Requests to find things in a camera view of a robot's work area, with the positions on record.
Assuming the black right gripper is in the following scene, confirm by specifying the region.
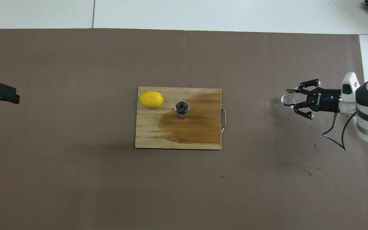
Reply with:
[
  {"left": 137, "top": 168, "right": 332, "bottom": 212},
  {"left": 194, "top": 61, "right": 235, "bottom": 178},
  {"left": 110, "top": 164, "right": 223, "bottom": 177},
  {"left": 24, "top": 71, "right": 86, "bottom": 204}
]
[{"left": 286, "top": 79, "right": 342, "bottom": 120}]

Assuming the brown paper table mat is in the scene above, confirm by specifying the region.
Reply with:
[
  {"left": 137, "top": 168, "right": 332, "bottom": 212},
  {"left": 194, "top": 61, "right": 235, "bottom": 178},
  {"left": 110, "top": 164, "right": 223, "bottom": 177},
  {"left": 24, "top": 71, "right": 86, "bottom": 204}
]
[{"left": 0, "top": 28, "right": 368, "bottom": 230}]

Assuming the small clear glass cup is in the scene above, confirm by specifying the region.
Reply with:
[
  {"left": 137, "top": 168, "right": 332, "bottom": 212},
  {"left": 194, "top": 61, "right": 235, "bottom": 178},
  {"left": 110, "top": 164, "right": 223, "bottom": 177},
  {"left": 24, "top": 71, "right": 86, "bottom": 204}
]
[{"left": 281, "top": 90, "right": 299, "bottom": 106}]

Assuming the yellow lemon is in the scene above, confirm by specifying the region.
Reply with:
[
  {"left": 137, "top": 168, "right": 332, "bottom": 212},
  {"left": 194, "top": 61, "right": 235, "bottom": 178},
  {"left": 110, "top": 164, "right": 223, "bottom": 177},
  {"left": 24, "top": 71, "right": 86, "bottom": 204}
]
[{"left": 138, "top": 91, "right": 165, "bottom": 108}]

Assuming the wooden cutting board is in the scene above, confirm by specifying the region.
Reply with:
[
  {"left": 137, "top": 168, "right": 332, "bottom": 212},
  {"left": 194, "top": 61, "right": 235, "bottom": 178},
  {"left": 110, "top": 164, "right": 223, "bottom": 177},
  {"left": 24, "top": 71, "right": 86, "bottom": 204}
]
[{"left": 135, "top": 87, "right": 227, "bottom": 150}]

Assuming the steel double jigger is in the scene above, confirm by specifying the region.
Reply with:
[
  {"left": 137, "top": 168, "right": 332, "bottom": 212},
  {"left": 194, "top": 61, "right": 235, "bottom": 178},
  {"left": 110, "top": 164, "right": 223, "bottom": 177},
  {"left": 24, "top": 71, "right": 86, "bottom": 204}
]
[{"left": 175, "top": 101, "right": 190, "bottom": 119}]

